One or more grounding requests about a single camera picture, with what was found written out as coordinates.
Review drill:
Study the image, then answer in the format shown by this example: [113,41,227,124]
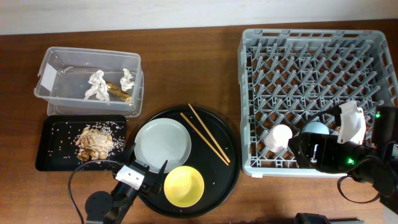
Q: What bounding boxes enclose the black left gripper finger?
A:
[154,160,168,194]
[119,143,136,165]

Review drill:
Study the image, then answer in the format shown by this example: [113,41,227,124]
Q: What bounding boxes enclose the blue plastic cup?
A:
[303,121,330,134]

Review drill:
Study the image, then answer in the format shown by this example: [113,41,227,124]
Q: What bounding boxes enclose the yellow bowl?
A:
[164,166,205,208]

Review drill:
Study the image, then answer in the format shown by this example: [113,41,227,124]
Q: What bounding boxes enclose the food scraps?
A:
[76,128,113,164]

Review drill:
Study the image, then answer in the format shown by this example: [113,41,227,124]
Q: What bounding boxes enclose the white round plate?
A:
[134,118,192,173]

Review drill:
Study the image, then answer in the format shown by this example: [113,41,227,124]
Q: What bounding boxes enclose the pink plastic cup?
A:
[264,124,293,153]

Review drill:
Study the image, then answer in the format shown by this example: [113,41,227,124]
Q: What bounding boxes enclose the white napkin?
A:
[85,70,109,101]
[120,68,135,91]

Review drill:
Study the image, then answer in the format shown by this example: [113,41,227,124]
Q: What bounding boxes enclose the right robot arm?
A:
[288,106,397,213]

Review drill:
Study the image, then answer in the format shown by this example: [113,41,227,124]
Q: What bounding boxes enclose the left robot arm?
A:
[85,148,168,223]

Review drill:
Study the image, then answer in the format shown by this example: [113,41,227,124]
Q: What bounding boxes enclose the grey dishwasher rack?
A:
[238,29,397,178]

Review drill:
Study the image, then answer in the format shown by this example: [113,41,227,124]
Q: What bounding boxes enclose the black object at bottom edge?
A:
[294,213,331,224]

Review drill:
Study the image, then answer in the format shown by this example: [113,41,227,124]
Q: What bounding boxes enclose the black rectangular tray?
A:
[35,114,127,171]

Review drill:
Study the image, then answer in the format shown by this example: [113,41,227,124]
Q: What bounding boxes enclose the clear plastic bin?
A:
[34,47,144,118]

